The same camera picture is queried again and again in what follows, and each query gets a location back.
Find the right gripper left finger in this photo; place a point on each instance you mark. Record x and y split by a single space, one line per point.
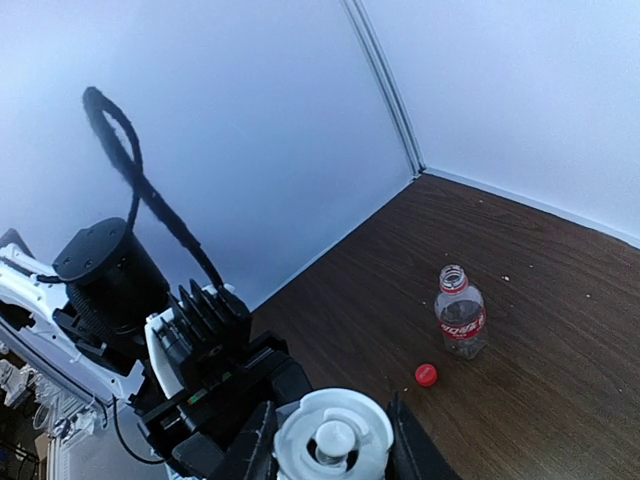
250 456

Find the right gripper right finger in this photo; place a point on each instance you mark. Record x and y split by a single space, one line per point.
413 455

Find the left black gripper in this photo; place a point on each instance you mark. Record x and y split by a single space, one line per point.
200 398

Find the red bottle cap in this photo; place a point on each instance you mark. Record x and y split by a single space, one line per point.
426 375

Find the white bottle cap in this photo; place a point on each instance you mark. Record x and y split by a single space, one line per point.
331 424

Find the clear cola bottle red label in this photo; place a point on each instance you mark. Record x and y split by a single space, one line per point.
461 314

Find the clear plastic bottle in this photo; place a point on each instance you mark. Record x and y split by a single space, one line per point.
362 465

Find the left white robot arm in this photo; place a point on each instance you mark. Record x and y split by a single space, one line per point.
91 303

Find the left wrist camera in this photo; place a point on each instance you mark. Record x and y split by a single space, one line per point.
203 334

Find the left aluminium frame post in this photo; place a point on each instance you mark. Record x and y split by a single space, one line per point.
374 54

